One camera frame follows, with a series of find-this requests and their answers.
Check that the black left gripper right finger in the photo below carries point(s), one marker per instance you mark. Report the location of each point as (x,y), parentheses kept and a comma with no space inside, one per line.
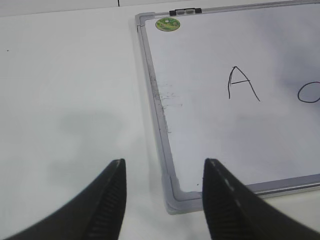
(233,212)

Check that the round green magnet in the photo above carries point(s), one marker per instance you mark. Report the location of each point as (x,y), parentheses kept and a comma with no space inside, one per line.
(167,24)

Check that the black whiteboard hanger clip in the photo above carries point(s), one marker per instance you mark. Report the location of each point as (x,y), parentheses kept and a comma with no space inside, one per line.
(185,11)

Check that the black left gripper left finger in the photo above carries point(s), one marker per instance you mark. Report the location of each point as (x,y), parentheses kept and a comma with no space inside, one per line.
(96,213)

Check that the white whiteboard with grey frame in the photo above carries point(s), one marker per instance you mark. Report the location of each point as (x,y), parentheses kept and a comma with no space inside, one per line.
(240,84)

